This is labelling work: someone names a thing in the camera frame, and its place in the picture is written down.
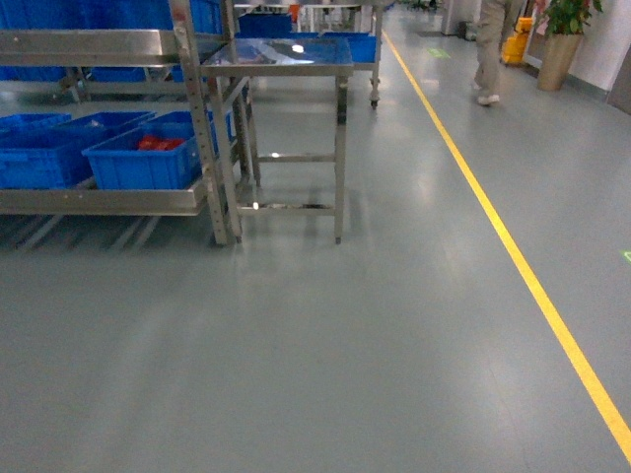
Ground blue bin with red parts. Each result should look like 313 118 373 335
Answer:
83 111 201 190

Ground red parts in bin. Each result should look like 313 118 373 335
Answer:
137 135 185 152

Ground stainless steel shelf rack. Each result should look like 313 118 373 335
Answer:
1 1 237 245

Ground stainless steel side table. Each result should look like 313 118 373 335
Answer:
198 36 354 241

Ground background steel trolley rack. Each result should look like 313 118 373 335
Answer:
233 1 392 108

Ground yellow mop bucket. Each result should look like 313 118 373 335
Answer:
501 17 532 65

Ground walking person in beige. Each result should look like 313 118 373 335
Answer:
473 0 523 106

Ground potted plant in gold pot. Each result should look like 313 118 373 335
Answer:
535 0 603 92

